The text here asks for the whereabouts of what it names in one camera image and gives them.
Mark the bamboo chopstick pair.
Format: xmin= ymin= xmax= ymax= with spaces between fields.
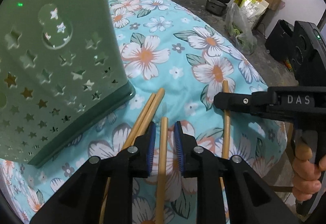
xmin=131 ymin=88 xmax=165 ymax=144
xmin=99 ymin=93 xmax=156 ymax=224

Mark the right hand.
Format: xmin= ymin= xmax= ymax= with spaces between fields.
xmin=292 ymin=142 xmax=326 ymax=201

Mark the black speaker box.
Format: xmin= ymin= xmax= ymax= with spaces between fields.
xmin=265 ymin=20 xmax=294 ymax=62

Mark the clear plastic vegetable bag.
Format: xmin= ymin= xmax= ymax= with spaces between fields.
xmin=225 ymin=3 xmax=257 ymax=55

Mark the floral blue tablecloth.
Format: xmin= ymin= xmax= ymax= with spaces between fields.
xmin=1 ymin=0 xmax=287 ymax=223

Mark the yellow green snack bag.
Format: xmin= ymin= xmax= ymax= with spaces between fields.
xmin=234 ymin=0 xmax=269 ymax=29

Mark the black rice cooker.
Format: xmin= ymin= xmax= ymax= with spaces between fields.
xmin=206 ymin=0 xmax=231 ymax=17

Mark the green star-holed utensil holder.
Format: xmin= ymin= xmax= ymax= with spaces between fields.
xmin=1 ymin=0 xmax=135 ymax=167

